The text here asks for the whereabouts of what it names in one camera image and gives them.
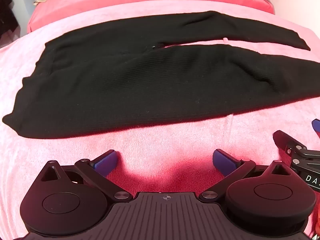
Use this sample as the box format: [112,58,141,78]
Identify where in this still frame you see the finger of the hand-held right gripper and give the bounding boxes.
[311,118,320,138]
[272,130,308,156]

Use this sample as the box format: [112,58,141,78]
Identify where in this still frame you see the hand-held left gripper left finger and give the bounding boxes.
[40,149,131,202]

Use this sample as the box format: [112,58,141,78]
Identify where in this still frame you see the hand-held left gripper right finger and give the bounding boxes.
[199,149,297,202]

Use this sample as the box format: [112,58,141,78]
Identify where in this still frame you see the black pants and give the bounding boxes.
[2,10,320,139]

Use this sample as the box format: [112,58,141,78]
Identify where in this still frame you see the pink blanket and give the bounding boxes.
[0,0,320,240]

